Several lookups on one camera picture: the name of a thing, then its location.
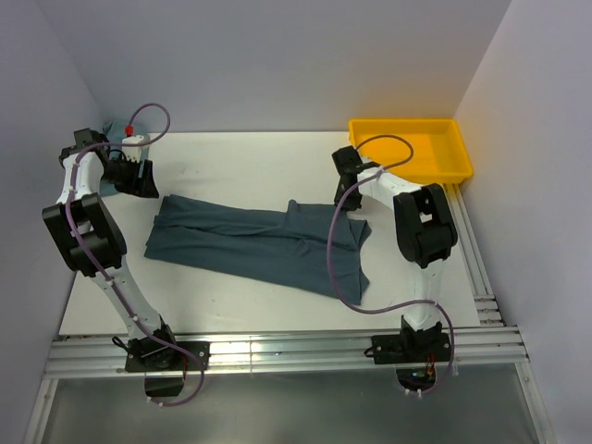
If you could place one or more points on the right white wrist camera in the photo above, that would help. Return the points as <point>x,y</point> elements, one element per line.
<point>368,163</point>

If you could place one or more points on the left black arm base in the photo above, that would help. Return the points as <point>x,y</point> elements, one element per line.
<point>165,369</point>

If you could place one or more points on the light blue crumpled t-shirt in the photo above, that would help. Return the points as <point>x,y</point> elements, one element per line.
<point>114,130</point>

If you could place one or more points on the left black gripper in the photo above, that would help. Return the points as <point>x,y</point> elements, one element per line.
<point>144,187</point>

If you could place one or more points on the dark teal t-shirt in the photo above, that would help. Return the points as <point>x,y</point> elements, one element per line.
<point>291,248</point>

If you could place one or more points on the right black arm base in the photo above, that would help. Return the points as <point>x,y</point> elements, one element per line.
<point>415,356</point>

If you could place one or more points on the yellow plastic tray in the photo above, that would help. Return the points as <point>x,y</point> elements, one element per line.
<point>439,153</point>

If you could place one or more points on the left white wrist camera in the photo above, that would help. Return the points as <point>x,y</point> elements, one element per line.
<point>132,145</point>

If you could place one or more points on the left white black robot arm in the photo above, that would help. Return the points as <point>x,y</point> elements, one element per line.
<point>91,243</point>

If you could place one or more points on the aluminium front rail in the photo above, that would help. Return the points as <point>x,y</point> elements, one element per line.
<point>279,352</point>

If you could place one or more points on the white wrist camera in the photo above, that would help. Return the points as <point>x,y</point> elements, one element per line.
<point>132,145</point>
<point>368,163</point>

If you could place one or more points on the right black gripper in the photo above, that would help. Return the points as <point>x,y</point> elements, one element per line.
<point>352,203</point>

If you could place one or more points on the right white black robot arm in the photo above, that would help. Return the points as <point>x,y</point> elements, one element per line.
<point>425,234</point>

